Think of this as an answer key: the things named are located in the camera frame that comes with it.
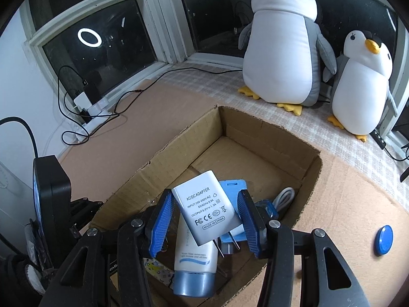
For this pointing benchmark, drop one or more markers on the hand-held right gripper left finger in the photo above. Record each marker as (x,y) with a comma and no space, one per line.
(159,227)

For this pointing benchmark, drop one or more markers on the black power adapter block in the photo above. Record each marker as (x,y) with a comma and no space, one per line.
(92,88)

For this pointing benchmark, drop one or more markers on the checked beige cloth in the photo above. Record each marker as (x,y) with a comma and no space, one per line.
(303,124)

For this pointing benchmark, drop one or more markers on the blue translucent gadget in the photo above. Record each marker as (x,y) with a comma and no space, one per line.
(268,209)

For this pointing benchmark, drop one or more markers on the white window frame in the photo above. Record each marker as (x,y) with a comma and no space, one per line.
(159,22)

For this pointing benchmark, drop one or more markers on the round blue jar lid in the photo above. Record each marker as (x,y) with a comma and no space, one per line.
(383,239)

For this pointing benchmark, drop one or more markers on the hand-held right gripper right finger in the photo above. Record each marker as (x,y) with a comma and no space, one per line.
(250,230)

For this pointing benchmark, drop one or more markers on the person's left hand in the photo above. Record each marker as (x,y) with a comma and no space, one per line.
(35,278)

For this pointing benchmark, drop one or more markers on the white plugged charger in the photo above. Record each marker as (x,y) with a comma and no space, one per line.
(80,100)

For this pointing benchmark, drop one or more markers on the cardboard box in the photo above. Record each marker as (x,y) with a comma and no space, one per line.
(255,150)

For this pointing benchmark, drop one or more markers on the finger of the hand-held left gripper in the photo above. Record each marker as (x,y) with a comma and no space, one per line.
(83,212)

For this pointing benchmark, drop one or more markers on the white lotion tube blue cap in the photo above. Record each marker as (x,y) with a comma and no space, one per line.
(195,262)

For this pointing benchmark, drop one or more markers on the large penguin plush toy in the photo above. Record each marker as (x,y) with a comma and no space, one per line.
(281,54)

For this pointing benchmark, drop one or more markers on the small black plugged charger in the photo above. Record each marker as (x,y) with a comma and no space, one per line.
(84,115)

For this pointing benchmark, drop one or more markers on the white patterned packet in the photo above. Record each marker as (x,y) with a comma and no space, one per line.
(156,270)

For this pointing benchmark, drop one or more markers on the white power adapter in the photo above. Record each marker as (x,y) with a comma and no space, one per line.
(204,211)

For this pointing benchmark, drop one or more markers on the small penguin plush toy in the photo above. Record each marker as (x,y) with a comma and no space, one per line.
(361,89)

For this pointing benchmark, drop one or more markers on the black inline switch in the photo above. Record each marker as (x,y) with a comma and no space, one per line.
(379,139)

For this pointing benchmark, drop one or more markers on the white power strip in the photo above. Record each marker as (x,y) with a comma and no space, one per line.
(96,110)

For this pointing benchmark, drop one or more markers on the blue plastic card holder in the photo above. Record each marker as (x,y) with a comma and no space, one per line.
(231,187)

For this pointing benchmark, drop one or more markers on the brown cork mat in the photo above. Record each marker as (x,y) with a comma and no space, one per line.
(159,108)

